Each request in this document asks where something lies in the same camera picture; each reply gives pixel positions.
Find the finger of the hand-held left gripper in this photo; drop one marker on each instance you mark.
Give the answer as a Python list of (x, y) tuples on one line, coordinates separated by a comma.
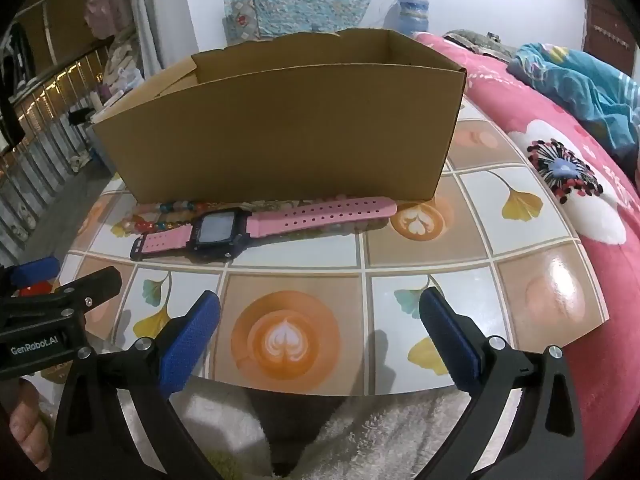
[(35, 270), (95, 282)]

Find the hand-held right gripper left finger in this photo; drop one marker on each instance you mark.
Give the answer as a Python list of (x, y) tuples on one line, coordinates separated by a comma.
[(192, 345)]

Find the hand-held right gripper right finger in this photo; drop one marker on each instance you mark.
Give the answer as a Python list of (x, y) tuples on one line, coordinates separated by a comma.
[(450, 340)]

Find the brown cardboard box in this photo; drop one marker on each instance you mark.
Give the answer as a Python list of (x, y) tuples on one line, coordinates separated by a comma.
[(275, 135)]

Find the person's left hand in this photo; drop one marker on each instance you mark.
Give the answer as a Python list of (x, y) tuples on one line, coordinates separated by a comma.
[(27, 425)]

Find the metal railing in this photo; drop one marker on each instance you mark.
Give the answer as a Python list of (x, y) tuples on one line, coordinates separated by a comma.
[(45, 125)]

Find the pink floral blanket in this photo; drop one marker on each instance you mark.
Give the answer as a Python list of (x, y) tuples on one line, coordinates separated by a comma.
[(500, 105)]

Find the hanging pink garment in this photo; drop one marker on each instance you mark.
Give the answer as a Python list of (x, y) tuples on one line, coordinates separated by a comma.
[(102, 7)]

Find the blue patterned blanket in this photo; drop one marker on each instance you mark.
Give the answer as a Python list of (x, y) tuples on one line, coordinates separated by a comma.
[(575, 85)]

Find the grey patterned cloth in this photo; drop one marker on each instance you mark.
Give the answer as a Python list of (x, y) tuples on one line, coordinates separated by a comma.
[(475, 40)]

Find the water dispenser with blue bottle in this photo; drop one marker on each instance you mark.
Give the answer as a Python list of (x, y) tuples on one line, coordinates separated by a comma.
[(412, 12)]

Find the brown door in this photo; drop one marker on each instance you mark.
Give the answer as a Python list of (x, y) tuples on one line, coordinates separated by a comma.
[(607, 25)]

